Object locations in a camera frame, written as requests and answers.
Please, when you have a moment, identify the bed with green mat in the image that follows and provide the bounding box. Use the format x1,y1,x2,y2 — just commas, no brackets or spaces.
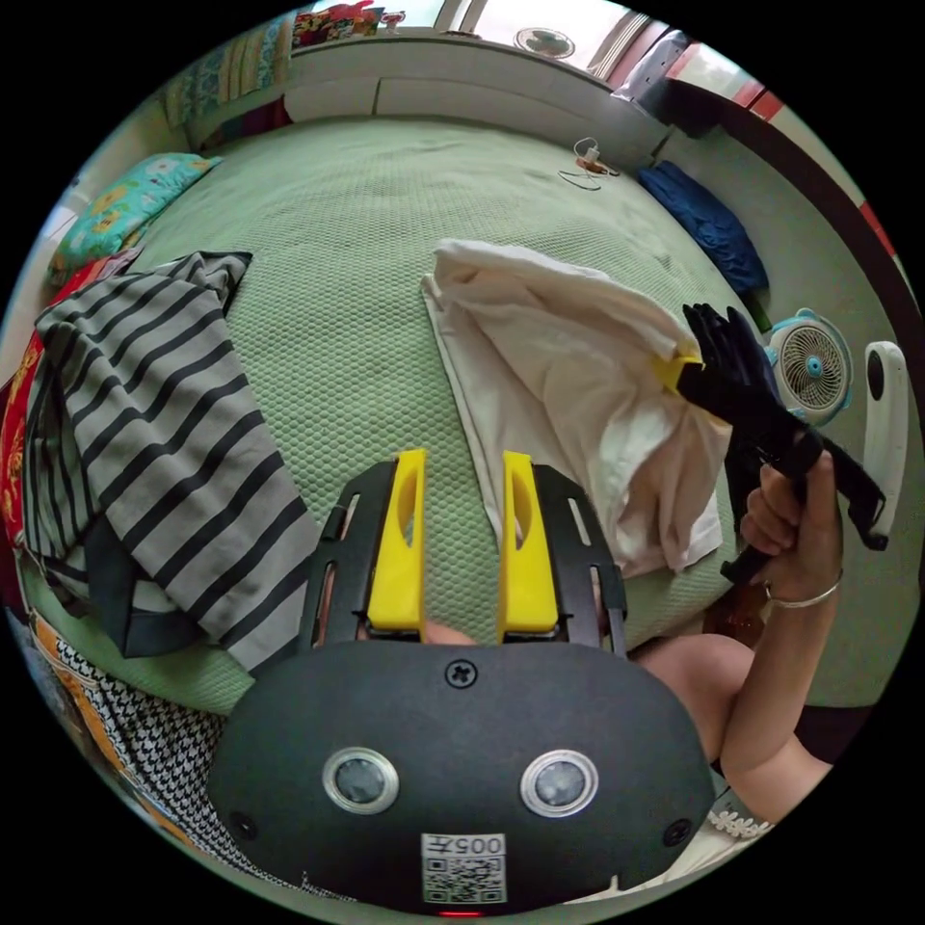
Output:
13,115,796,718

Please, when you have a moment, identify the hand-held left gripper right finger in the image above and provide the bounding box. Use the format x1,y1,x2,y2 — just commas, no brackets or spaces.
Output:
496,450,561,631

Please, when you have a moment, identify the patterned curtain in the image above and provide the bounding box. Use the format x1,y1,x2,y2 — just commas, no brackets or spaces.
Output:
164,25,294,139

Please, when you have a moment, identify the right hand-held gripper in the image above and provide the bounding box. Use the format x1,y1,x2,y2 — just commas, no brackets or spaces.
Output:
652,303,888,588

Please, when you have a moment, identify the window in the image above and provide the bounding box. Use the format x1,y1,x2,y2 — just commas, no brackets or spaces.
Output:
440,0,670,70

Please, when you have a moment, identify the white t-shirt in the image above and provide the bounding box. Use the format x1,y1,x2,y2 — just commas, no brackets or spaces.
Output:
419,238,732,579

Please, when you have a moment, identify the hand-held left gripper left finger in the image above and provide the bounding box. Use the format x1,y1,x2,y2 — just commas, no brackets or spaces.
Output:
366,447,429,628

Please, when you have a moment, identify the grey black striped shirt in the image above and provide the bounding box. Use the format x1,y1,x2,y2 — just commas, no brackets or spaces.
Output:
21,251,323,674

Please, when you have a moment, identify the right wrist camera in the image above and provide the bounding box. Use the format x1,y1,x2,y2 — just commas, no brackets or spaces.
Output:
862,341,910,523

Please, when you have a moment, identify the white charger with cable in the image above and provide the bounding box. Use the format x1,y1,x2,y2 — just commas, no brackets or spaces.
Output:
557,137,621,193

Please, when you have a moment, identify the blue garment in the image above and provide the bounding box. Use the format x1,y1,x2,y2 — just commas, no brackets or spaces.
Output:
635,160,770,294

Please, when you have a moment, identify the person's right forearm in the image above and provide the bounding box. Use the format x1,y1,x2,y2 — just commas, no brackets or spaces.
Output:
711,570,848,827

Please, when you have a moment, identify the white fan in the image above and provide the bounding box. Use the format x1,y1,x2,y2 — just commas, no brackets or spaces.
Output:
513,26,577,62

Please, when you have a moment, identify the person's right hand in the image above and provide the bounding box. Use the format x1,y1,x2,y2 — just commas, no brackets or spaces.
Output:
740,451,845,602

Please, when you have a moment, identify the red patterned quilt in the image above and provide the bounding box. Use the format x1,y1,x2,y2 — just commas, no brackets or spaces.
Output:
0,249,145,550

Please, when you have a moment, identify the teal floral pillow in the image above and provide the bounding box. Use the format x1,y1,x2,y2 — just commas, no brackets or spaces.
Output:
47,152,224,287

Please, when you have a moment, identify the small blue table fan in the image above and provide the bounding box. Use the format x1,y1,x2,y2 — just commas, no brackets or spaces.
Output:
762,308,856,428

